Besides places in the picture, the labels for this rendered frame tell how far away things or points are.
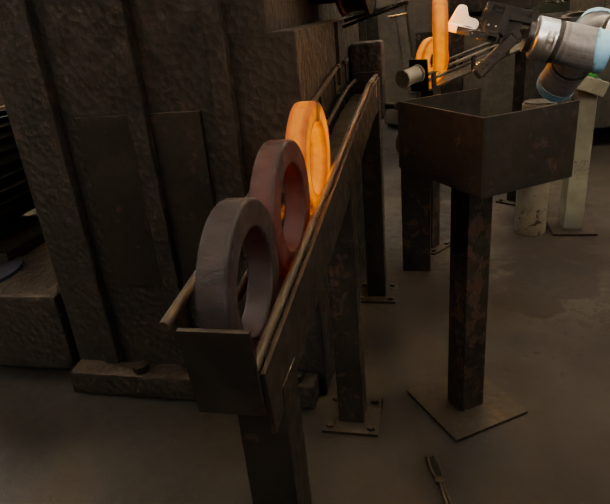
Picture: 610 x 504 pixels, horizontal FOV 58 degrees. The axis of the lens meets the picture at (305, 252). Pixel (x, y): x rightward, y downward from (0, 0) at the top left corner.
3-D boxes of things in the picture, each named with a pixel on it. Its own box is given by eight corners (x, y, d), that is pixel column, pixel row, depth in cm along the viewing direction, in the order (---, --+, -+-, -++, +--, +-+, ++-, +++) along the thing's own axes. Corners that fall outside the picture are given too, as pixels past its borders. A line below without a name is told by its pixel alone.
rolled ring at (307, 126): (298, 158, 79) (276, 158, 79) (320, 237, 93) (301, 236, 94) (317, 75, 89) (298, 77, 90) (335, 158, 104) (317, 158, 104)
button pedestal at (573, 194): (554, 238, 217) (570, 74, 193) (543, 217, 239) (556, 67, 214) (598, 238, 214) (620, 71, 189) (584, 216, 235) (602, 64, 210)
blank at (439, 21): (432, 4, 118) (448, 2, 117) (431, -5, 131) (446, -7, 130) (433, 78, 125) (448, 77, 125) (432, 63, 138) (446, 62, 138)
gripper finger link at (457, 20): (442, 0, 125) (482, 8, 124) (434, 27, 127) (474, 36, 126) (442, 0, 122) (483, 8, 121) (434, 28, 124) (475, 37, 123)
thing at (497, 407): (470, 459, 118) (484, 118, 89) (403, 391, 140) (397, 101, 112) (545, 428, 124) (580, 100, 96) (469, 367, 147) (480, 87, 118)
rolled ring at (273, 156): (300, 117, 78) (278, 118, 79) (264, 177, 63) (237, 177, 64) (315, 229, 88) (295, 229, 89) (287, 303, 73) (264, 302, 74)
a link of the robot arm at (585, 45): (594, 84, 126) (616, 59, 116) (539, 72, 127) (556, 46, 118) (601, 49, 128) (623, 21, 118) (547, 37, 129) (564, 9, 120)
